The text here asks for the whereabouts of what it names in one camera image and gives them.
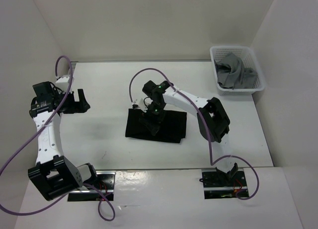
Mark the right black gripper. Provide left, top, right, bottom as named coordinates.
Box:
left=139, top=101, right=166, bottom=136

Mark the black skirt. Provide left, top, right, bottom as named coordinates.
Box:
left=125, top=108, right=187, bottom=144

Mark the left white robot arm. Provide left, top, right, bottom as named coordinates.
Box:
left=28, top=76, right=99, bottom=201

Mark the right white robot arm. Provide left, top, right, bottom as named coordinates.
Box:
left=139, top=80, right=231, bottom=166

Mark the grey skirt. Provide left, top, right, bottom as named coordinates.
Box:
left=214, top=53, right=258, bottom=89

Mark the white plastic basket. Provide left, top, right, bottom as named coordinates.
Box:
left=210, top=45, right=266, bottom=95

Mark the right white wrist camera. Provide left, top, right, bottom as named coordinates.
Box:
left=132, top=98, right=148, bottom=112

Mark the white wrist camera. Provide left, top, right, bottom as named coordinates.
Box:
left=132, top=98, right=148, bottom=112
left=55, top=75, right=74, bottom=94

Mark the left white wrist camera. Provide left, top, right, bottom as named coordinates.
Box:
left=55, top=75, right=74, bottom=94

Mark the aluminium table edge rail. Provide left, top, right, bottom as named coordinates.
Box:
left=67, top=61, right=77, bottom=75

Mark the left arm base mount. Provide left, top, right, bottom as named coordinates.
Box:
left=67, top=170, right=116, bottom=202

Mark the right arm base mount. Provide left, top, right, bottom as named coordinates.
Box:
left=199, top=169, right=249, bottom=199

